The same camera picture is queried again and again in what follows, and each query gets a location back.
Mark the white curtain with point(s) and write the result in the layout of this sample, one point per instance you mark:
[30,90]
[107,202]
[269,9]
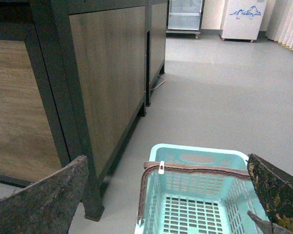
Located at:
[280,26]

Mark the white chest freezer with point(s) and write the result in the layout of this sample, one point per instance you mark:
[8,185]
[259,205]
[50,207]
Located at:
[241,19]

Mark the light blue plastic basket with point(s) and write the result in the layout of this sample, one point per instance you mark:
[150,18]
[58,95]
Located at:
[175,198]

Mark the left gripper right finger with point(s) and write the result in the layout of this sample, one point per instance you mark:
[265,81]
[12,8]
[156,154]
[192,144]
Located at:
[274,189]

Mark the glass door refrigerator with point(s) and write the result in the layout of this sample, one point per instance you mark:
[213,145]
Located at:
[185,17]

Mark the dark wooden display stand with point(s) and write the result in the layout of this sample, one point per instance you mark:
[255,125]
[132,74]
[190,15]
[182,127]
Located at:
[74,75]

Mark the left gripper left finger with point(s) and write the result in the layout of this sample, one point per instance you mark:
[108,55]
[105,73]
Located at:
[46,206]

